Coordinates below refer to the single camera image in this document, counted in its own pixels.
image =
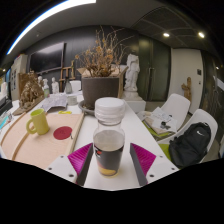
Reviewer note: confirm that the black wall screen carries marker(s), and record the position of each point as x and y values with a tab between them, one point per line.
46	57

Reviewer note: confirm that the yellow-green mug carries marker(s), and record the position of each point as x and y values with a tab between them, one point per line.
40	121

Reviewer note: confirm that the long ceiling strip light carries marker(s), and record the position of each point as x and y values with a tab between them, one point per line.
43	16

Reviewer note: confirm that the small yellow tag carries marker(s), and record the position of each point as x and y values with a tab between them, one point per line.
65	112

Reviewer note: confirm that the round ceiling light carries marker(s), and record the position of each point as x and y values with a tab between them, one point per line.
166	34
201	34

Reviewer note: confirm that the white and green spray bottle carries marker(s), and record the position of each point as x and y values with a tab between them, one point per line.
46	90

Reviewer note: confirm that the white cabinet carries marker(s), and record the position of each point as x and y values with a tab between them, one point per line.
19	71

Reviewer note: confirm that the printed newspaper sheet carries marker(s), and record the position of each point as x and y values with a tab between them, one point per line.
55	101

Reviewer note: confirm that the black desktop device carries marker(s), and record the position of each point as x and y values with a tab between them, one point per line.
5	106

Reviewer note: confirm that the flat round red coaster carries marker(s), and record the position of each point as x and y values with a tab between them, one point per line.
62	133

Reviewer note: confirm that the white chair with backpack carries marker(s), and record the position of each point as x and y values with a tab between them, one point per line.
203	116

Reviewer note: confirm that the small white figurine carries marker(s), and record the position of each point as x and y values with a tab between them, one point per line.
55	86

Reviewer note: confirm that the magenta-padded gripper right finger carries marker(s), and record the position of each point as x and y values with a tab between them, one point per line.
160	165

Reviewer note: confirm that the wooden figure statue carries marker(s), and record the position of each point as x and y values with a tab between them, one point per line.
187	89

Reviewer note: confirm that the wooden easel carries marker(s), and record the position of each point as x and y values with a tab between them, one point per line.
67	71

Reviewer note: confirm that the dried plant in grey pot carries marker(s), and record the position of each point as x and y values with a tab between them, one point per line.
100	90

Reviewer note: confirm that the small white cup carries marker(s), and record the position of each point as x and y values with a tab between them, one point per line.
72	100

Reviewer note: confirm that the black backpack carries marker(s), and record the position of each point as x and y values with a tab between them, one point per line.
190	145

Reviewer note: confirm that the grey glass bottle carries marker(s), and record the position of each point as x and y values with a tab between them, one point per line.
68	87

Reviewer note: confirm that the clear bottle with white cap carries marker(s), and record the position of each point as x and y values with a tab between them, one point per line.
109	150

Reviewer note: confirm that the white plaster statue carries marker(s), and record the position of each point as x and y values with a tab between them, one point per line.
132	73

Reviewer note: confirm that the stack of papers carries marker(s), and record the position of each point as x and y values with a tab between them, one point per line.
160	118

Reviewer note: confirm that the grey plant saucer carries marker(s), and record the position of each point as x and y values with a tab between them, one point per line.
85	109

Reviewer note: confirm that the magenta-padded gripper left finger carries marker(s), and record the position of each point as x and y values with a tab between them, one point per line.
60	165

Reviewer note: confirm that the light wooden board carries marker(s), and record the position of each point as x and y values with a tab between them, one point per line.
40	148

